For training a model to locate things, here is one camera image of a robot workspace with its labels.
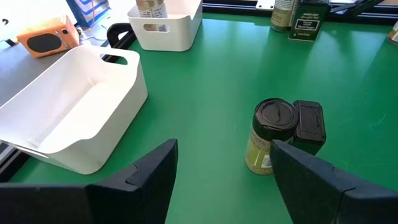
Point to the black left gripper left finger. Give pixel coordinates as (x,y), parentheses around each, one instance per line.
(140,193)

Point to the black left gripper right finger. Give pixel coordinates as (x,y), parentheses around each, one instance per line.
(311,193)

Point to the dark green pepper tin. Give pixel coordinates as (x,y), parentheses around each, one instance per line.
(309,124)
(308,25)

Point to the herb jar black lid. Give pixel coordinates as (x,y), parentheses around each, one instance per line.
(281,17)
(270,124)

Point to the glass jar gold lid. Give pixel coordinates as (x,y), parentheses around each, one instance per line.
(152,9)

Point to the white plastic bin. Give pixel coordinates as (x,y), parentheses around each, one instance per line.
(71,102)
(174,34)

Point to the orange speaker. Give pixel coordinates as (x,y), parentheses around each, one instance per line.
(49,37)

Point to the white mounting plate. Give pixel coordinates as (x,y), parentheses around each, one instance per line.
(265,3)

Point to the black curved bracket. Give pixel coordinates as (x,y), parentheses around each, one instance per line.
(119,34)

